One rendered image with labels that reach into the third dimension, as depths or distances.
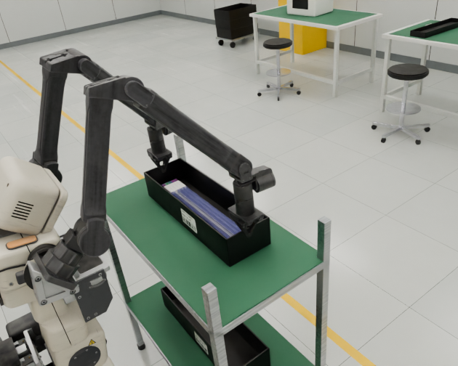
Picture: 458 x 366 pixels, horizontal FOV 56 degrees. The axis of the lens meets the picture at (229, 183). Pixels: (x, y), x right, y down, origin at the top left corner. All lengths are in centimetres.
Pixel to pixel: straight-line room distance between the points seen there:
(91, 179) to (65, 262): 22
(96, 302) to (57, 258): 31
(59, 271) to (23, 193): 22
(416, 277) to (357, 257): 36
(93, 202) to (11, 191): 21
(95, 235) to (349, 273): 192
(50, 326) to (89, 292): 16
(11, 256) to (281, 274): 75
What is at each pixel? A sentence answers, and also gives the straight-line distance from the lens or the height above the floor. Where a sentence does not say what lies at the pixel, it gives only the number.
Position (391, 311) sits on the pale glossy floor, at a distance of 260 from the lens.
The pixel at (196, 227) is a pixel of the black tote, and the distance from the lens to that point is 149.
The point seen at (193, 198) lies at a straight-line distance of 166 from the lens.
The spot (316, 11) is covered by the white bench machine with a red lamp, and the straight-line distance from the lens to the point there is 554.
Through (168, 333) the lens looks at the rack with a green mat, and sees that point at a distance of 205.
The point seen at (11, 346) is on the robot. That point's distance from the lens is 162.
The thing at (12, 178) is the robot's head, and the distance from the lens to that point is 122.
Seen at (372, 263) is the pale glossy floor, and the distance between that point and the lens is 286.
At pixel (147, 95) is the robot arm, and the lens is 106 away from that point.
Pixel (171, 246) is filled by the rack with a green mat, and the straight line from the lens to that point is 152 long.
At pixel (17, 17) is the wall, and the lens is 1052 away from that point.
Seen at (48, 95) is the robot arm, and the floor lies 150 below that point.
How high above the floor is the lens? 189
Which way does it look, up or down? 31 degrees down
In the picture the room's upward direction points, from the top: 6 degrees counter-clockwise
